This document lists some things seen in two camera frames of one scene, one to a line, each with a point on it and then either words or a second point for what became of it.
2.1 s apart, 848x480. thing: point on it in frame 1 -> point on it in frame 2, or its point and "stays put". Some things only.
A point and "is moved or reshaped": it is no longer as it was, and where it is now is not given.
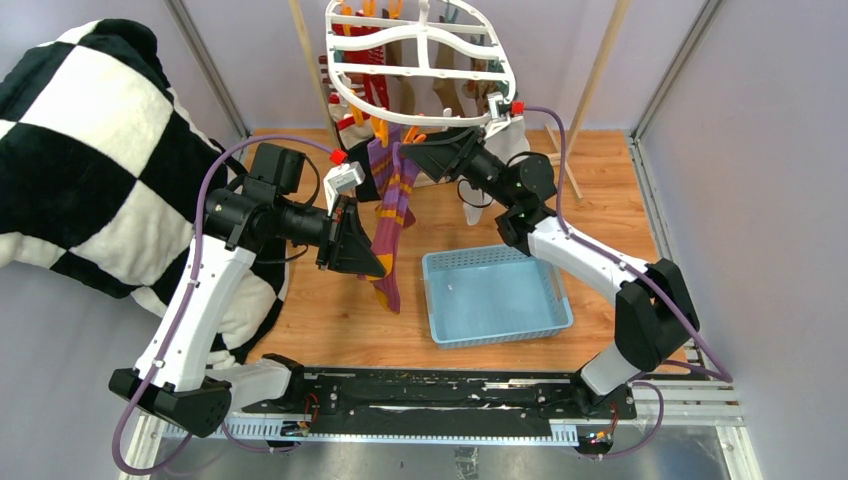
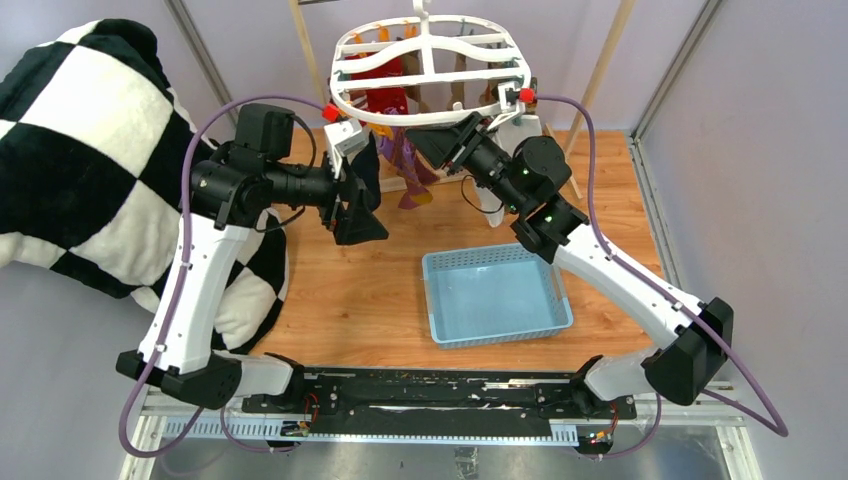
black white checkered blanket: (100, 172) stays put
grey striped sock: (351, 133) -> (357, 98)
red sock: (376, 85) -> (393, 100)
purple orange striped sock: (393, 170) is moved or reshaped
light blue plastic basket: (492, 294) stays put
